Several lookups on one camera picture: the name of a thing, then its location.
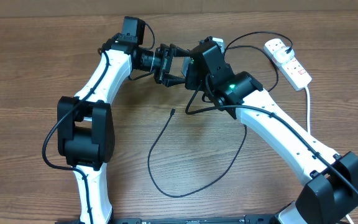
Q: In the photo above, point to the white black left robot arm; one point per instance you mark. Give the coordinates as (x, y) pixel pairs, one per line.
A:
(85, 127)

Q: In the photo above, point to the white charger plug adapter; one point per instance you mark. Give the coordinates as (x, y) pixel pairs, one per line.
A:
(283, 55)

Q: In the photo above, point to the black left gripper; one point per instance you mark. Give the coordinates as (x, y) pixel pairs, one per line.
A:
(165, 64)

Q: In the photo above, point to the white power strip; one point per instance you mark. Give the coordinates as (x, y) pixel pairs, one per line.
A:
(293, 71)

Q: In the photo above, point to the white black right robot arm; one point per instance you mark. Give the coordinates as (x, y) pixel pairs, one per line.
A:
(329, 180)

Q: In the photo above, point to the blue Galaxy smartphone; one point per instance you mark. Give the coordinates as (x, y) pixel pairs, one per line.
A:
(185, 65)

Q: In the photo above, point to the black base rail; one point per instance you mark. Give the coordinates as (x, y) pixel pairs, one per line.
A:
(246, 219)

